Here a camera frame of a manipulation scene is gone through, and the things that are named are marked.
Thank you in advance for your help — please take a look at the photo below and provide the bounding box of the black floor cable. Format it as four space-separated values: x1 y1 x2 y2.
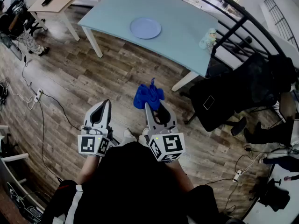
41 91 81 132

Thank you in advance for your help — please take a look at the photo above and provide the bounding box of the white furniture frame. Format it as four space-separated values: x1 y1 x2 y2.
0 124 45 219

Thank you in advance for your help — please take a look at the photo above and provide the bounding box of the pale blue big plate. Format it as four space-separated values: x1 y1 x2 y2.
129 17 162 40

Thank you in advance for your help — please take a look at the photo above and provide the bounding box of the black bag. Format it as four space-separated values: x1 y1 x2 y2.
258 178 291 212

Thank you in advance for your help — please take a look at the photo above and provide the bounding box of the white table leg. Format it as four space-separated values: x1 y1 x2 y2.
81 25 104 58
171 71 199 92

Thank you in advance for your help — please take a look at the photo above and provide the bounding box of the blue cloth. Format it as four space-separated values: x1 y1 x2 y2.
133 77 165 112

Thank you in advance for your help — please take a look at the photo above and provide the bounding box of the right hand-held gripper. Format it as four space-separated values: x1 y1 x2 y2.
144 101 186 162

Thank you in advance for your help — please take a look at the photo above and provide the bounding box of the black window grille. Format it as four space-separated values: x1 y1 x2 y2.
263 0 299 52

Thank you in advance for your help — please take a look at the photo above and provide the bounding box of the person's left forearm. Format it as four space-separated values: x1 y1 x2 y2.
76 154 101 185

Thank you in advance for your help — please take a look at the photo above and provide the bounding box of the person's black shirt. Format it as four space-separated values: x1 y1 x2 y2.
42 140 234 224

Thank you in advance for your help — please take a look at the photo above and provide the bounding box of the white desk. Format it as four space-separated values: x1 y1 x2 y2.
242 162 299 224

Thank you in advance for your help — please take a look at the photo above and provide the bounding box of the black smartphone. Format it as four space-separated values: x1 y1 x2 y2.
202 95 215 111

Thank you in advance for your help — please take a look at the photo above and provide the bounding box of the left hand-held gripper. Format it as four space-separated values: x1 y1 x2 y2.
77 99 120 158

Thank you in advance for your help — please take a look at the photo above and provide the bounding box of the small plush toy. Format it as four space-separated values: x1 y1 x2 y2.
199 28 218 50

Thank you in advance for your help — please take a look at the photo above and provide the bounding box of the white cable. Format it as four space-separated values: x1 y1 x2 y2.
8 85 36 111

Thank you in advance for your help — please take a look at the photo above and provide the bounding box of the black office chair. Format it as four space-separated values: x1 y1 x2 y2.
179 52 297 137

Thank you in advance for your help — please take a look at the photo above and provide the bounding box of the person's right forearm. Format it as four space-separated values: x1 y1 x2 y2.
164 160 195 194

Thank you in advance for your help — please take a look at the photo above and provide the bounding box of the grey office chair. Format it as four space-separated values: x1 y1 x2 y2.
0 31 23 62

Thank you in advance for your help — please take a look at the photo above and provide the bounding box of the white power strip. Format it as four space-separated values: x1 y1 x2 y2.
232 169 244 183
34 88 43 103

